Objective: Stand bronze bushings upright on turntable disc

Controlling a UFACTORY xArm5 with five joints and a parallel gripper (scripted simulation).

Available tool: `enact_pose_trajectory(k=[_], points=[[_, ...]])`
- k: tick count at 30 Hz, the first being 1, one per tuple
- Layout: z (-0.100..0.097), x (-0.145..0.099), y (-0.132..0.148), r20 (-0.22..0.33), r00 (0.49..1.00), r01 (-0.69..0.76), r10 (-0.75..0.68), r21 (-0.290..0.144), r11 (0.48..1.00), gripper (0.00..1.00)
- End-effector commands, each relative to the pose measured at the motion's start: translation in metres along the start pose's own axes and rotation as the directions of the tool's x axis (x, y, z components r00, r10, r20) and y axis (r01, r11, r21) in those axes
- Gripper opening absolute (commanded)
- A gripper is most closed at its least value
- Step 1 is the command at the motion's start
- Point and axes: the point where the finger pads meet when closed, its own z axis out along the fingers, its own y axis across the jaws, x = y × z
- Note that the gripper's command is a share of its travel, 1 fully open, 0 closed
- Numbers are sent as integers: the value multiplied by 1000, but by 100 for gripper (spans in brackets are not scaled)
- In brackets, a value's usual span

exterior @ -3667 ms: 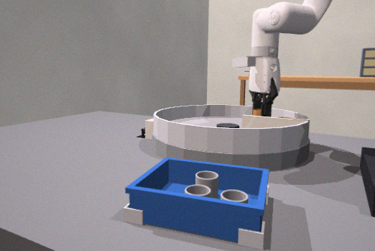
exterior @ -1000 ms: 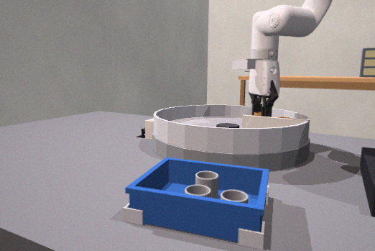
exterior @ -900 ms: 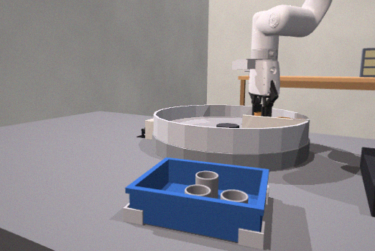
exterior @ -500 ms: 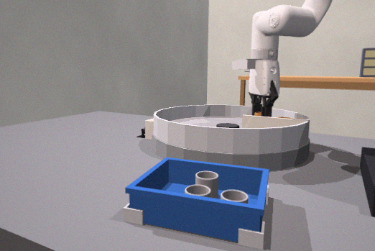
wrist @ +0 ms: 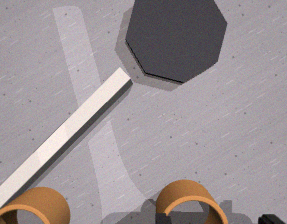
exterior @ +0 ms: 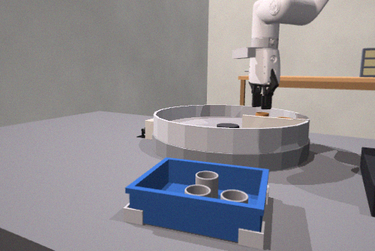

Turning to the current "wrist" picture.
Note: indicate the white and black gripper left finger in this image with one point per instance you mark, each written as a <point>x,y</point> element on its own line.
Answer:
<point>161,218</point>

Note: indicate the bronze bushing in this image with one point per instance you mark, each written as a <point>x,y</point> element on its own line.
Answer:
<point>181,191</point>
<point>46,203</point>

